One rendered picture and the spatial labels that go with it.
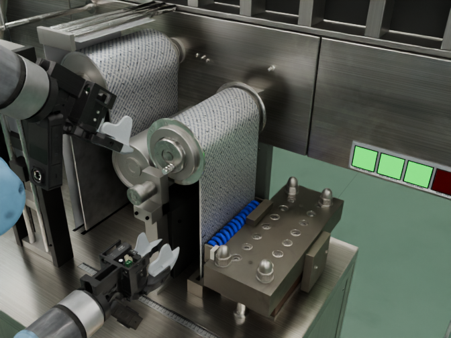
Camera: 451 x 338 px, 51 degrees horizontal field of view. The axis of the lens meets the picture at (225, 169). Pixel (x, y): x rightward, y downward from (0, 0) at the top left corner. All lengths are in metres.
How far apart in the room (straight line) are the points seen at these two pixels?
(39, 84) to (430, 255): 2.50
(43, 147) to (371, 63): 0.68
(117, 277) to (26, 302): 0.40
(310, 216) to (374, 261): 1.56
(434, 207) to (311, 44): 2.30
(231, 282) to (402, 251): 1.92
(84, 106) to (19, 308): 0.62
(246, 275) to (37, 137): 0.52
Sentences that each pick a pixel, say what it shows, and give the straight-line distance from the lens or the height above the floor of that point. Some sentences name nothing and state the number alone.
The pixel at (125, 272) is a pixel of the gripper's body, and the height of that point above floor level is 1.15.
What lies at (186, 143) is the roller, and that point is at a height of 1.29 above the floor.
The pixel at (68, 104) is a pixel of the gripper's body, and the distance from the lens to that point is 0.70.
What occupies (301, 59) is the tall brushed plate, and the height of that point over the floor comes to 1.38.
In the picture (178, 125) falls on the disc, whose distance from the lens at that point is 0.94.
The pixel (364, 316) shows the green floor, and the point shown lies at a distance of 2.42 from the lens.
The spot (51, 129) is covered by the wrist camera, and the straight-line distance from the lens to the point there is 0.68.
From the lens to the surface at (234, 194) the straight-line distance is 1.12.
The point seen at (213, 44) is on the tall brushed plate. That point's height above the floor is 1.37.
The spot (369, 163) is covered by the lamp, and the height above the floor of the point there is 1.18.
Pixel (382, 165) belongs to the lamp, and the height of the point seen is 1.18.
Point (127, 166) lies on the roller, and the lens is 1.08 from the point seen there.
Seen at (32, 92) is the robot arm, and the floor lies 1.50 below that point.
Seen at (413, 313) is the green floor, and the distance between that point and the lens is 2.51.
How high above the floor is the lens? 1.72
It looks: 31 degrees down
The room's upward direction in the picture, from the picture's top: 1 degrees clockwise
